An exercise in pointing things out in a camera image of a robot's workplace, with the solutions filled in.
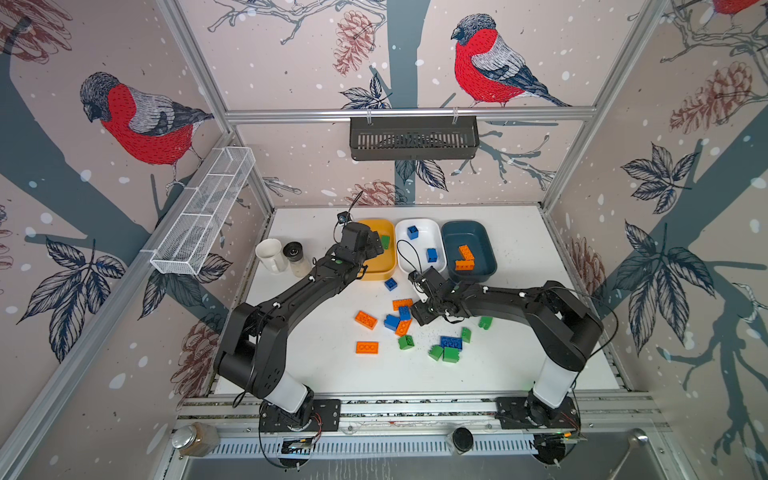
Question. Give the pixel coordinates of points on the yellow plastic bin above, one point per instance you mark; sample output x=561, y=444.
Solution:
x=383, y=266

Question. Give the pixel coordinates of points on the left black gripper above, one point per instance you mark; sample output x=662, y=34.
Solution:
x=370, y=249

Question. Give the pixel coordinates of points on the black wire basket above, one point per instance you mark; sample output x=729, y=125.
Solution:
x=413, y=138

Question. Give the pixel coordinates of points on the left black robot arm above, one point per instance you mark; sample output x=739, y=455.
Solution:
x=253, y=346

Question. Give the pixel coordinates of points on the white ceramic mug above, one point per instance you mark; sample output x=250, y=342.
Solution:
x=270, y=253

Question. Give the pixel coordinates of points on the metal ladle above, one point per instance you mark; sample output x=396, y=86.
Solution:
x=636, y=439

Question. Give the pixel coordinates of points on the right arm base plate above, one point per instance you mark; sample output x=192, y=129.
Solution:
x=527, y=412

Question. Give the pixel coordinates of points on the blue flat lego front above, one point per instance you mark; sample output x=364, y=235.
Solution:
x=451, y=342

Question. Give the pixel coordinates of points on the glass grinder black cap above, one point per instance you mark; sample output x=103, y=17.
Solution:
x=297, y=260

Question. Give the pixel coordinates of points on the glass jar metal lid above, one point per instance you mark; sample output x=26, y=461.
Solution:
x=195, y=440

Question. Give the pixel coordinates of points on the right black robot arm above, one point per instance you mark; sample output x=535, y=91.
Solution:
x=565, y=327

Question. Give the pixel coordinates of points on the orange lego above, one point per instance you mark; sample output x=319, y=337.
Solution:
x=402, y=303
x=367, y=348
x=466, y=253
x=366, y=320
x=403, y=328

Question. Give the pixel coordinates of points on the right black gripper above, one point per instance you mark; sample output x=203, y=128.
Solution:
x=420, y=312

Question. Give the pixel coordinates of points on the dark teal plastic bin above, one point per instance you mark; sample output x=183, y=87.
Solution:
x=473, y=235

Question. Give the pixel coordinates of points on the black round knob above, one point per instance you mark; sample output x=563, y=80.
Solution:
x=461, y=440

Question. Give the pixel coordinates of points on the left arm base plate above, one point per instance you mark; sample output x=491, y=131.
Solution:
x=314, y=415

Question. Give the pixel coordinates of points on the white plastic bin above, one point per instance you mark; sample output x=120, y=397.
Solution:
x=412, y=254

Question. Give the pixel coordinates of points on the white wire mesh tray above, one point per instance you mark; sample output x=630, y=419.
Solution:
x=189, y=241

